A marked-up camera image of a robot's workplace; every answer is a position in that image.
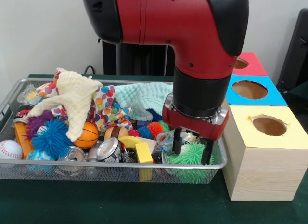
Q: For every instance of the colourful patterned cloth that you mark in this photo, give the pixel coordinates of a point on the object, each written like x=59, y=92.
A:
x=108, y=108

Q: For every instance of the silver metal can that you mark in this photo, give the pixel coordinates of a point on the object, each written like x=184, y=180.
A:
x=109, y=150

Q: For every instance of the black chair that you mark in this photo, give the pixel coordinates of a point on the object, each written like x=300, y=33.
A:
x=296, y=50

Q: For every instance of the orange green spiky ball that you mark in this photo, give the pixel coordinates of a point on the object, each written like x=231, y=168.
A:
x=156, y=129

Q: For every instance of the small orange basketball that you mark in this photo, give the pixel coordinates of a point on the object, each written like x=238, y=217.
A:
x=89, y=137

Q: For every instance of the blue fuzzy ball with eyes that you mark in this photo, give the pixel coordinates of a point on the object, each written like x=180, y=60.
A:
x=52, y=138

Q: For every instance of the wooden box with three holes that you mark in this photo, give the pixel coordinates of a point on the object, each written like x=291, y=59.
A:
x=264, y=171

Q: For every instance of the cream yellow waffle cloth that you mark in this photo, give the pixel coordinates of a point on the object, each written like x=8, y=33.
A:
x=77, y=98

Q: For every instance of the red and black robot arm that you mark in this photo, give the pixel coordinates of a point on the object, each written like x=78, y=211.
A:
x=192, y=36

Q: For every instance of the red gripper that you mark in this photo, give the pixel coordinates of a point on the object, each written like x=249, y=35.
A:
x=195, y=125

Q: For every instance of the white baseball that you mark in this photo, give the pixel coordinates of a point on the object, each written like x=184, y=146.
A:
x=9, y=150

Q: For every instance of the yellow plastic block toy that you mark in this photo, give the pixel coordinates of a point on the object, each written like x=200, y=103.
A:
x=143, y=151

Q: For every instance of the dark green table cloth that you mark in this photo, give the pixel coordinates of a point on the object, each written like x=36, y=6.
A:
x=120, y=204

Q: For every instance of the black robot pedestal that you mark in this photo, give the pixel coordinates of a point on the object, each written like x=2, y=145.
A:
x=139, y=60

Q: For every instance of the mint green waffle cloth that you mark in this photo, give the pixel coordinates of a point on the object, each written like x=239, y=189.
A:
x=139, y=98

